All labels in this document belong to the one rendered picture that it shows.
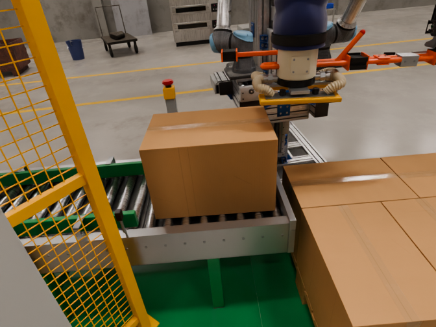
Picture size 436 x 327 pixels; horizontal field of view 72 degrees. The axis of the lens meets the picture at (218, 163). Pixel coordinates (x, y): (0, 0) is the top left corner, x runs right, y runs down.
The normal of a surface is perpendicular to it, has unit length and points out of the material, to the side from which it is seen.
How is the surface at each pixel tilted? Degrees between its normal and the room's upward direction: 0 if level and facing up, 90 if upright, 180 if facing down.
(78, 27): 90
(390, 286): 0
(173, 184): 90
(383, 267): 0
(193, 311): 0
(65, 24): 90
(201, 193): 90
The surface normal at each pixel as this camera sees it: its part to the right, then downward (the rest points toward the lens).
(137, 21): 0.13, 0.40
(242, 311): -0.07, -0.84
